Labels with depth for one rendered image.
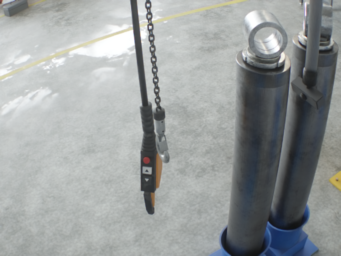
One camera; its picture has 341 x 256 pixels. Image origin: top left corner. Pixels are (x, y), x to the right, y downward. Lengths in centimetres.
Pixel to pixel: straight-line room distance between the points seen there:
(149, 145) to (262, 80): 48
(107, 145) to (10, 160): 92
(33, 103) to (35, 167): 103
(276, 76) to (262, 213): 75
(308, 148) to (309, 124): 15
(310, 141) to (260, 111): 45
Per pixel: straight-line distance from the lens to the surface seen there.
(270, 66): 141
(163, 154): 140
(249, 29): 138
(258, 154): 162
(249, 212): 188
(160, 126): 131
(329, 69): 166
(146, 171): 154
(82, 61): 476
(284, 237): 237
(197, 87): 400
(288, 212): 221
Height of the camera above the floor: 218
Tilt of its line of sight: 39 degrees down
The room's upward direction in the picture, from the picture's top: 6 degrees counter-clockwise
